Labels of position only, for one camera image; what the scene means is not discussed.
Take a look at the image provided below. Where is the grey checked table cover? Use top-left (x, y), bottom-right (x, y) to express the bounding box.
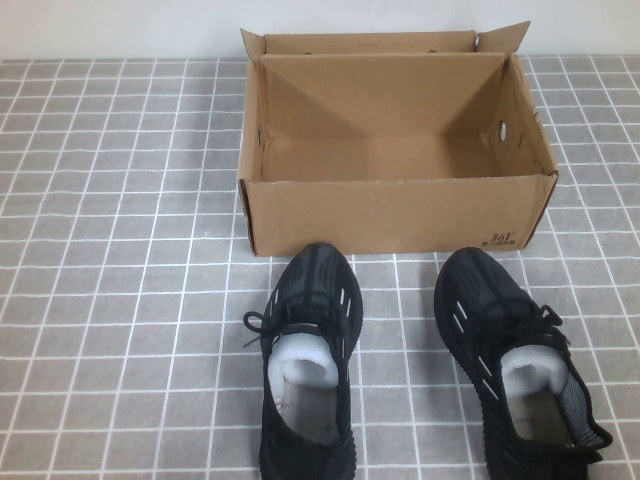
top-left (0, 55), bottom-right (640, 480)

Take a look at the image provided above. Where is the black sneaker with bow lace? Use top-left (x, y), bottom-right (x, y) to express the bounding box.
top-left (242, 241), bottom-right (365, 480)

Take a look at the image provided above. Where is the white foam shoe stuffing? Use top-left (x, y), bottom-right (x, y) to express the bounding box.
top-left (268, 323), bottom-right (340, 401)
top-left (499, 349), bottom-right (572, 404)

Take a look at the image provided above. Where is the black sneaker with striped lining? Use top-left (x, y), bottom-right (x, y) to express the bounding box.
top-left (433, 246), bottom-right (614, 480)

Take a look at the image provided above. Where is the brown cardboard shoe box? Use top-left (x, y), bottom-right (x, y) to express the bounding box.
top-left (237, 20), bottom-right (560, 257)

